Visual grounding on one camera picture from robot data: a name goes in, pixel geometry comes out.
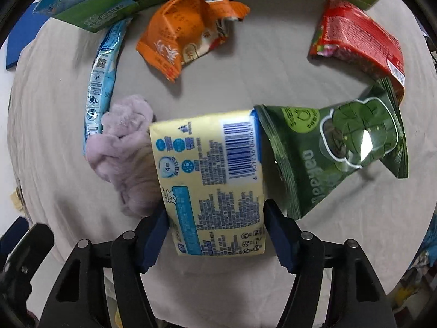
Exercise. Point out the orange snack bag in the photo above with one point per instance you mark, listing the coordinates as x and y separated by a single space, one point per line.
181 31

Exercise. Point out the beige table cloth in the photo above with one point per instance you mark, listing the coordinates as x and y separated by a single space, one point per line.
263 62

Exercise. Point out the green snack bag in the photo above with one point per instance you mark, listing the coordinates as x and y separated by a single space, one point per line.
316 149

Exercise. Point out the purple cloth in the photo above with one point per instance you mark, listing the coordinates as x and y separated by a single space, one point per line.
122 155

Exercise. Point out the light blue wrapper strip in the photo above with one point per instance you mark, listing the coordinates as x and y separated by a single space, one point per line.
102 79

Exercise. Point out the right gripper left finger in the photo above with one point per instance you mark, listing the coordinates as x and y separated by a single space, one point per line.
78 297

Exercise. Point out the blue mat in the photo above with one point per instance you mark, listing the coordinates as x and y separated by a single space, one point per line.
23 33

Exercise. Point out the yellow tissue pack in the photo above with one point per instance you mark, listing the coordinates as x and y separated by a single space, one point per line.
211 179

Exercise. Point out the red snack bag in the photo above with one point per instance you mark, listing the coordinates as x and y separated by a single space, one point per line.
347 33

